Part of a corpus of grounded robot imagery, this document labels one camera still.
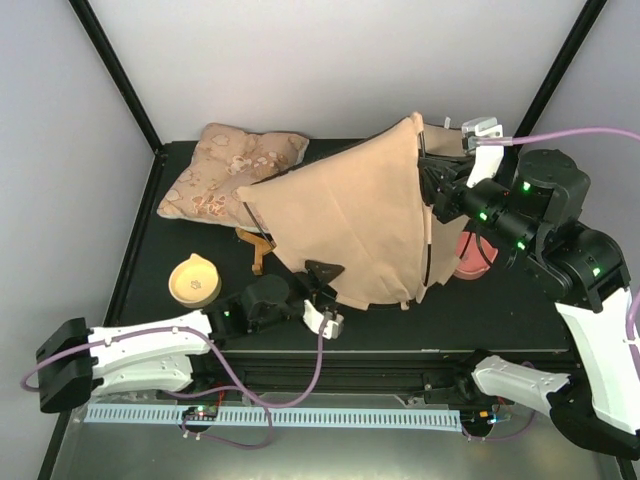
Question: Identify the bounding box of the pink pet bowl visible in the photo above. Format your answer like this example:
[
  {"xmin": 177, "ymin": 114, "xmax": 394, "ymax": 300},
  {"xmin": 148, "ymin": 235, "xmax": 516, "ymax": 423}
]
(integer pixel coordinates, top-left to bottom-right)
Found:
[{"xmin": 453, "ymin": 231, "xmax": 499, "ymax": 281}]

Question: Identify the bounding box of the floral beige cushion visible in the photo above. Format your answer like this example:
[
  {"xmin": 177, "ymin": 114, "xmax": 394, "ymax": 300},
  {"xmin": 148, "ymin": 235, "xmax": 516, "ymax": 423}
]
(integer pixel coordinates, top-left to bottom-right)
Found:
[{"xmin": 157, "ymin": 123, "xmax": 310, "ymax": 233}]

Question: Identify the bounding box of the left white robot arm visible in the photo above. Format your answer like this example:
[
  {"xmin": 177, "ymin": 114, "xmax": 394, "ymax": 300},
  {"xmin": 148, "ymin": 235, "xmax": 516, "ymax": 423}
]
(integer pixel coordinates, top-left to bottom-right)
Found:
[{"xmin": 21, "ymin": 254, "xmax": 344, "ymax": 414}]

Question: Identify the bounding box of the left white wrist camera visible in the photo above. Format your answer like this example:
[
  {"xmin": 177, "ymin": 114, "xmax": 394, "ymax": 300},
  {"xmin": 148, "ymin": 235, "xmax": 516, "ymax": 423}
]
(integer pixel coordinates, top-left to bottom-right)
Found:
[{"xmin": 302, "ymin": 300, "xmax": 344, "ymax": 340}]

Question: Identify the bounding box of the right black frame post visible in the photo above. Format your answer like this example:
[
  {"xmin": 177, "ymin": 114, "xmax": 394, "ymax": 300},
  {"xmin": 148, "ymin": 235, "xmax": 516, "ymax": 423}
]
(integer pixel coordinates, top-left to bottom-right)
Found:
[{"xmin": 509, "ymin": 0, "xmax": 609, "ymax": 151}]

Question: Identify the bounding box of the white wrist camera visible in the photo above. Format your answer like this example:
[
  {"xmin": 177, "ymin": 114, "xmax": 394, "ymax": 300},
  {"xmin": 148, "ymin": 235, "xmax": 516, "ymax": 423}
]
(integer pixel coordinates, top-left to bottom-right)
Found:
[
  {"xmin": 461, "ymin": 117, "xmax": 504, "ymax": 188},
  {"xmin": 302, "ymin": 300, "xmax": 344, "ymax": 340}
]

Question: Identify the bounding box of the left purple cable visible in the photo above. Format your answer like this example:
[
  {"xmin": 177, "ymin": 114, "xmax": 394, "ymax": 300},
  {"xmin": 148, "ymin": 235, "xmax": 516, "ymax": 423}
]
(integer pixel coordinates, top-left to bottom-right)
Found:
[{"xmin": 19, "ymin": 312, "xmax": 334, "ymax": 409}]

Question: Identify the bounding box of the small green circuit board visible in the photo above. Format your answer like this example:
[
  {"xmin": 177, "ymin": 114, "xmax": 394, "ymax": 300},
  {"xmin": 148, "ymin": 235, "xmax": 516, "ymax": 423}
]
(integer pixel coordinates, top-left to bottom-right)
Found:
[{"xmin": 182, "ymin": 405, "xmax": 218, "ymax": 421}]

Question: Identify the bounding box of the wooden bowl stand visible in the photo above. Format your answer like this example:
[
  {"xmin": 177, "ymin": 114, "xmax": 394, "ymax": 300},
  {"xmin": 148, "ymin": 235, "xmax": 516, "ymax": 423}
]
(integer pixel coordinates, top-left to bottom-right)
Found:
[{"xmin": 235, "ymin": 228, "xmax": 274, "ymax": 276}]

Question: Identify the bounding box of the yellow pet bowl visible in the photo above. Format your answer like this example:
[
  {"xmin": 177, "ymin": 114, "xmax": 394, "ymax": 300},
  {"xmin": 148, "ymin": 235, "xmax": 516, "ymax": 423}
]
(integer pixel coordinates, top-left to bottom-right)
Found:
[{"xmin": 168, "ymin": 253, "xmax": 222, "ymax": 309}]

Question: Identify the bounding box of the beige fabric pet tent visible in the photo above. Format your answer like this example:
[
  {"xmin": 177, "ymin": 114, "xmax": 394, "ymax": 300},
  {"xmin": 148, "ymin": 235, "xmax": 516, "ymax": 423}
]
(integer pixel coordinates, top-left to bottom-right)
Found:
[{"xmin": 238, "ymin": 113, "xmax": 467, "ymax": 310}]

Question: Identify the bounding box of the light blue slotted cable duct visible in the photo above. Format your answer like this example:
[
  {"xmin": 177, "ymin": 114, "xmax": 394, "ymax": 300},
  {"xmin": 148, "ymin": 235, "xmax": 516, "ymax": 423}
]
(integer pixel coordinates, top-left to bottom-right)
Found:
[{"xmin": 84, "ymin": 404, "xmax": 462, "ymax": 433}]

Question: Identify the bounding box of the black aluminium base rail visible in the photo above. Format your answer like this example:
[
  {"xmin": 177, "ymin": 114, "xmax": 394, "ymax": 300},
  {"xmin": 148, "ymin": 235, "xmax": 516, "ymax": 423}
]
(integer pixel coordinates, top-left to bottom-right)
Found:
[{"xmin": 179, "ymin": 350, "xmax": 591, "ymax": 405}]

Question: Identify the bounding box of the left black frame post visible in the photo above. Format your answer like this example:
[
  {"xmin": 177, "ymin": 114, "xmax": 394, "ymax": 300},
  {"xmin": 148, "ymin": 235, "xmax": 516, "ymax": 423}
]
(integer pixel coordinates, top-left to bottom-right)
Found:
[{"xmin": 68, "ymin": 0, "xmax": 163, "ymax": 154}]

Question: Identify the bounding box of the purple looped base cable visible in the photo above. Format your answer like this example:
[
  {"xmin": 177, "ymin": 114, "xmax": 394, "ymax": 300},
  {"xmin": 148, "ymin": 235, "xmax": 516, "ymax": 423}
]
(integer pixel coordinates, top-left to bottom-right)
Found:
[{"xmin": 180, "ymin": 399, "xmax": 274, "ymax": 450}]

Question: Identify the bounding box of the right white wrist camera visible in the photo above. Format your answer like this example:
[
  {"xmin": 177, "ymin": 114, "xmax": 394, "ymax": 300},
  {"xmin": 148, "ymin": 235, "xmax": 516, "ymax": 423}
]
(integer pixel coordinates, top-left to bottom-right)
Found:
[{"xmin": 461, "ymin": 117, "xmax": 504, "ymax": 188}]

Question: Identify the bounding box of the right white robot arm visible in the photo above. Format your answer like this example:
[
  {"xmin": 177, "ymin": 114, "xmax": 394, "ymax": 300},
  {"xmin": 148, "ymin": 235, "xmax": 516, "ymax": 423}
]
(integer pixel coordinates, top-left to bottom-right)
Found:
[{"xmin": 417, "ymin": 149, "xmax": 639, "ymax": 461}]

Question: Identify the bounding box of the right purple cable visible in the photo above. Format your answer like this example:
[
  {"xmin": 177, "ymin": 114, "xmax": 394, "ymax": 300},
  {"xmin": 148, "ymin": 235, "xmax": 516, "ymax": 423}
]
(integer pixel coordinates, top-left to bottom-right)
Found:
[{"xmin": 477, "ymin": 127, "xmax": 640, "ymax": 351}]

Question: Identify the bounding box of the black frame post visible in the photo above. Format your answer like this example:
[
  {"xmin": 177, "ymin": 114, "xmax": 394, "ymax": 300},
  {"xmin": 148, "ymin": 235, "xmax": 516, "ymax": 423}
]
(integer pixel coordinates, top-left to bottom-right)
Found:
[
  {"xmin": 68, "ymin": 0, "xmax": 163, "ymax": 154},
  {"xmin": 509, "ymin": 0, "xmax": 609, "ymax": 151}
]

